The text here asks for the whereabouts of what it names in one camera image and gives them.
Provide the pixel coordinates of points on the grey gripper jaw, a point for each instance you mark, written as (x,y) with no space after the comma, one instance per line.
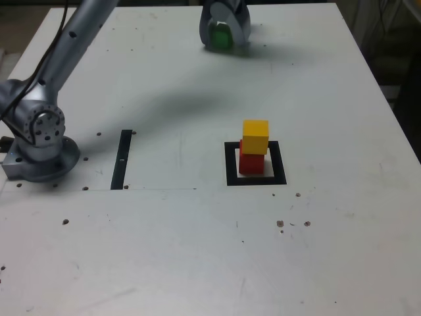
(204,26)
(238,26)

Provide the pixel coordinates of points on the green cube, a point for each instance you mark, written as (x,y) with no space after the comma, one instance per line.
(221,37)

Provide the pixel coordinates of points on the black tape strip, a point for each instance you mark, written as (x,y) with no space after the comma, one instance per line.
(120,164)

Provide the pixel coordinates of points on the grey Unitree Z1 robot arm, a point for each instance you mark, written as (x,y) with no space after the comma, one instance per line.
(42,125)

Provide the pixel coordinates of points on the yellow cube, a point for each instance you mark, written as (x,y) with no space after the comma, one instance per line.
(255,136)

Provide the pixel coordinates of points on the white metal frame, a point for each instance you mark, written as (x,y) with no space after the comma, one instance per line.
(378,29)

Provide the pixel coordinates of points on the black tape square outline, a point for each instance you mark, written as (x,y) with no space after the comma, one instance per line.
(256,181)

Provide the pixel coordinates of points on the red cube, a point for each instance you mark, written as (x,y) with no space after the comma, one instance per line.
(251,164)

